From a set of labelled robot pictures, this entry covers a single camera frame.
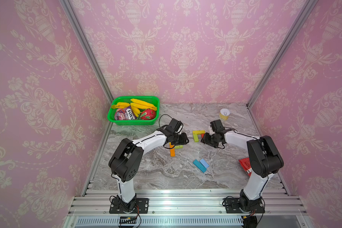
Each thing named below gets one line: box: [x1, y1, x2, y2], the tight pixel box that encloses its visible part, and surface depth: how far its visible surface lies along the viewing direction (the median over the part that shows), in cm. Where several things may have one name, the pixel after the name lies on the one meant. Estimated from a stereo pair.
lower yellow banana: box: [130, 104, 141, 118], surface depth 112 cm
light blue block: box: [199, 158, 210, 169], surface depth 91 cm
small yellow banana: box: [111, 102, 131, 109], surface depth 114 cm
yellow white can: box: [219, 108, 231, 121], surface depth 111 cm
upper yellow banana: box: [130, 98, 158, 111], surface depth 114 cm
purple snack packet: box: [114, 105, 138, 121], surface depth 108 cm
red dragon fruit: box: [139, 108, 157, 121], surface depth 106 cm
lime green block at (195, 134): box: [192, 131, 201, 143], surface depth 104 cm
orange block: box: [169, 144, 176, 157], surface depth 94 cm
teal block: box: [192, 159, 207, 173], surface depth 89 cm
